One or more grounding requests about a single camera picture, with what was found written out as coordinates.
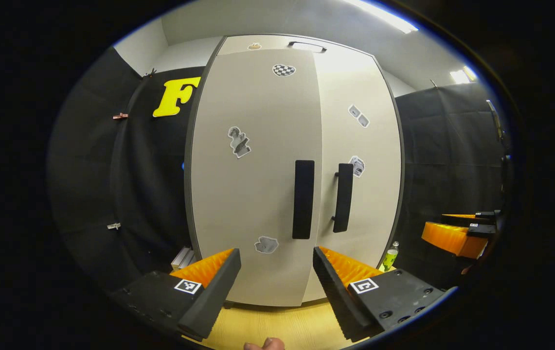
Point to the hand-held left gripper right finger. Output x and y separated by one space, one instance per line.
335 291

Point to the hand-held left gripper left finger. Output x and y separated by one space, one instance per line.
214 287

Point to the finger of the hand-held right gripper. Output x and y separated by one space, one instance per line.
452 238
486 214

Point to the white cabinet door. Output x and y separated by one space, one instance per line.
258 194
374 204

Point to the white shoe cabinet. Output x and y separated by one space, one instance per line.
258 184

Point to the beige cabinet drawer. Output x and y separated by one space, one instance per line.
267 43

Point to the green drink bottle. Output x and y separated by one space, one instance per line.
390 257

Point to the silver cloth clip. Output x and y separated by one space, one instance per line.
114 226

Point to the small ceiling light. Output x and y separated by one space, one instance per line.
462 75

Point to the red cloth clip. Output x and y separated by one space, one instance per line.
120 116

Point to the long ceiling light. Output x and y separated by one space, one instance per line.
384 15

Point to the aluminium rail piece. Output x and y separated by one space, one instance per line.
182 257

